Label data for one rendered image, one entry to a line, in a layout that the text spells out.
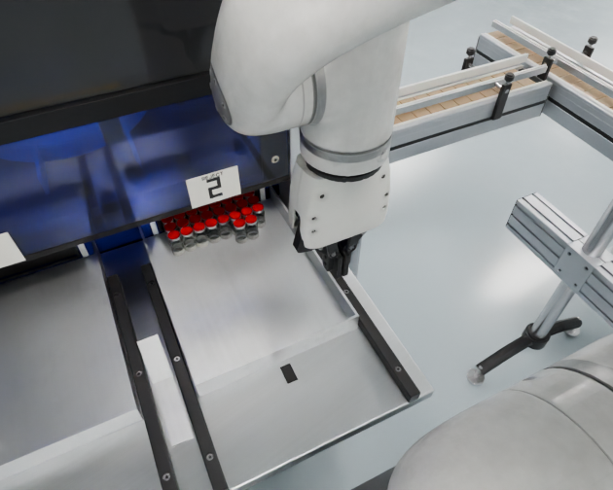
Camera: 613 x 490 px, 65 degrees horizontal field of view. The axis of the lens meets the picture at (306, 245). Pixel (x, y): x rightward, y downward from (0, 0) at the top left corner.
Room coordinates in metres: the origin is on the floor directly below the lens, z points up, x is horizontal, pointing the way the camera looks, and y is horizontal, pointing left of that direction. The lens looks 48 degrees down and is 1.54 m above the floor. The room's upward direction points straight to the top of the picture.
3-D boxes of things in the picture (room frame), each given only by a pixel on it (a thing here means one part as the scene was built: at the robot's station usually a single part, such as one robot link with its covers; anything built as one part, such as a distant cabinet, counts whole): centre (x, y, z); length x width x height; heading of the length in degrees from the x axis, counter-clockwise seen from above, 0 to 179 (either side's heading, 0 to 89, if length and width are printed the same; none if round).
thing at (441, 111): (0.98, -0.26, 0.92); 0.69 x 0.16 x 0.16; 116
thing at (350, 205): (0.37, -0.04, 1.21); 0.10 x 0.08 x 0.11; 116
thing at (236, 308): (0.51, 0.11, 0.90); 0.34 x 0.26 x 0.04; 26
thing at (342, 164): (0.37, -0.04, 1.27); 0.09 x 0.08 x 0.03; 116
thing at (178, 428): (0.30, 0.20, 0.91); 0.14 x 0.03 x 0.06; 26
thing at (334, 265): (0.37, -0.02, 1.12); 0.03 x 0.03 x 0.07; 26
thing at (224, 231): (0.61, 0.16, 0.91); 0.18 x 0.02 x 0.05; 116
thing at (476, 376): (0.88, -0.78, 0.07); 0.50 x 0.08 x 0.14; 116
